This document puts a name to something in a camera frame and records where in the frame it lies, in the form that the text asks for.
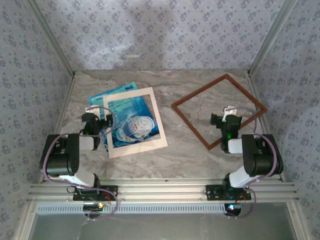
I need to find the blue helmet photo print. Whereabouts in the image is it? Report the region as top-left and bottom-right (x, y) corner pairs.
(88, 81), (161, 154)

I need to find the brown wooden picture frame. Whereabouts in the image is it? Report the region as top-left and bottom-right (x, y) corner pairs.
(171, 73), (268, 151)

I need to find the cream mat board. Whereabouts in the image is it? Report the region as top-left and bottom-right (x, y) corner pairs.
(103, 86), (169, 160)

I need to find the small controller board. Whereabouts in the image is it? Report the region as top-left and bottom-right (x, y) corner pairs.
(82, 202), (105, 213)
(223, 202), (243, 217)

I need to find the grey metal panel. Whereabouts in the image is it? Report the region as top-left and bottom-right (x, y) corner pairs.
(24, 212), (301, 240)

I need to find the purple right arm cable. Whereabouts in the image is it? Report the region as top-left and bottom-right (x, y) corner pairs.
(223, 106), (279, 220)

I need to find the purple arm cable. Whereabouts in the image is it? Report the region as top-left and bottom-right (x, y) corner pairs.
(42, 105), (119, 222)
(223, 106), (279, 220)

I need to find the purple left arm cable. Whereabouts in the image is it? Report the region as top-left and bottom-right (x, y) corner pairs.
(42, 105), (119, 222)

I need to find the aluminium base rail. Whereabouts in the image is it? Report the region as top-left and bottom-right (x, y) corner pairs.
(26, 177), (300, 203)

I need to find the aluminium corner post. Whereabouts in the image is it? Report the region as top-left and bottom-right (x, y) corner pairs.
(24, 0), (76, 77)
(246, 0), (299, 76)

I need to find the grey slotted cable duct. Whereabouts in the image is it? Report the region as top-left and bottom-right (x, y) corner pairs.
(36, 202), (228, 215)

